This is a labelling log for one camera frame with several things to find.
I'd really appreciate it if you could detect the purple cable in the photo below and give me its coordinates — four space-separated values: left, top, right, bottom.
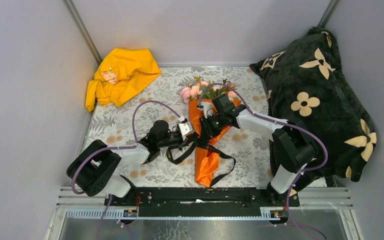
196 82 329 240
70 100 186 240

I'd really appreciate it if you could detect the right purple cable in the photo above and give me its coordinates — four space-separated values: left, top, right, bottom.
196 82 329 240

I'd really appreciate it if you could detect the orange wrapping paper sheet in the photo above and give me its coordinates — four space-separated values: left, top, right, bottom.
188 100 224 187

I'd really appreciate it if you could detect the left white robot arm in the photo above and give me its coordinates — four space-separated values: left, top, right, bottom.
66 119 199 206

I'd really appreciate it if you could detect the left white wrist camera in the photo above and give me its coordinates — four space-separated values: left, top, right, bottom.
177 115 195 139

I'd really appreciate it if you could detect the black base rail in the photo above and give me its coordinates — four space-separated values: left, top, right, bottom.
104 187 286 218

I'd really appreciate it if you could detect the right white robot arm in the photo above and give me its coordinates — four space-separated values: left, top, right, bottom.
196 94 319 206

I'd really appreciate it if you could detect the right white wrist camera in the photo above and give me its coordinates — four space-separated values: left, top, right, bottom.
196 101 214 118

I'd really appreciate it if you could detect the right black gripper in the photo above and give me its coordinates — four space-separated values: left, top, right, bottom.
199 112 227 143

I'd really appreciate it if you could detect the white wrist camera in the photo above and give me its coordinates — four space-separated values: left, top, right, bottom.
177 115 195 139
196 101 214 118

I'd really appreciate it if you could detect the pink fake flower stem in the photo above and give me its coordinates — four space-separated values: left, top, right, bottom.
179 85 202 103

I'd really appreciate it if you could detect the yellow cloth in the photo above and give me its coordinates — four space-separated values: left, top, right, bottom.
85 48 162 112

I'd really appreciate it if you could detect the floral patterned tablecloth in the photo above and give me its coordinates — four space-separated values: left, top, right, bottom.
85 67 280 187

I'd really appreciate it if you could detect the pink fake flower bunch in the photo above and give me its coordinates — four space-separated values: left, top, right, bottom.
189 76 240 101

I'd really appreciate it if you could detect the black strap bundle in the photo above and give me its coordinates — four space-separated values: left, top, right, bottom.
166 132 237 188

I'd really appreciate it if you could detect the black floral plush blanket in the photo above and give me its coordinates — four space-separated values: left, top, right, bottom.
250 27 377 194

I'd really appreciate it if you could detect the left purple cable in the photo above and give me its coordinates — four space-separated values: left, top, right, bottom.
70 100 186 240

